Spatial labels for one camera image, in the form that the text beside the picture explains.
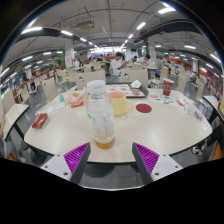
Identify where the clear plastic packet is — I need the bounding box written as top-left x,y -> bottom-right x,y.
183,103 -> 213,131

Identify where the red paper cup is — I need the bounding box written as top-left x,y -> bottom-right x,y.
162,78 -> 175,97

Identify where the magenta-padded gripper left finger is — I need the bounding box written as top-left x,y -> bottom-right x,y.
39,142 -> 92,185

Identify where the white paper napkin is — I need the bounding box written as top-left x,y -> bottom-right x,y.
129,79 -> 143,90

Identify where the beige wooden chair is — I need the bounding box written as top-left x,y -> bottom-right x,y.
119,68 -> 149,88
75,69 -> 107,91

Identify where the yellow mug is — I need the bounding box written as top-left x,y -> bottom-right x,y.
108,91 -> 134,117

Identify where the clear food wrapper bag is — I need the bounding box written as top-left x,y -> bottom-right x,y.
63,87 -> 88,108

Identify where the beige side table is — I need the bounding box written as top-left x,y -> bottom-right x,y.
203,95 -> 224,122
2,103 -> 30,141

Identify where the ceiling air conditioner unit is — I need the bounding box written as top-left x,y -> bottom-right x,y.
75,20 -> 96,32

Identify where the far beige chairs group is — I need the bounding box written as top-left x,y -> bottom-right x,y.
19,61 -> 201,104

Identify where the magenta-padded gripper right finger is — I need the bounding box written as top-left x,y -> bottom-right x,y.
131,142 -> 184,185

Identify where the white paper leaflet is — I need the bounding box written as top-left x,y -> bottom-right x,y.
45,101 -> 68,115

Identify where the person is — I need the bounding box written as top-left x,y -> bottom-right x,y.
110,51 -> 129,77
138,54 -> 151,66

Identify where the flat round red coaster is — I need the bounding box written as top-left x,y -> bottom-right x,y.
135,103 -> 153,114

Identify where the dark food tray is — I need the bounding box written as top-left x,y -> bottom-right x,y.
105,83 -> 149,99

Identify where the red flat packet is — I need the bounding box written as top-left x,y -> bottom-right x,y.
31,112 -> 49,130

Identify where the clear plastic drink bottle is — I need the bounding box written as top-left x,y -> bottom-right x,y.
85,79 -> 116,150

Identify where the ceiling lights group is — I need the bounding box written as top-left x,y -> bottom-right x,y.
0,6 -> 224,79

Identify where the colourful sticker sheet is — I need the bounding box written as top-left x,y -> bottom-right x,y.
148,93 -> 178,107

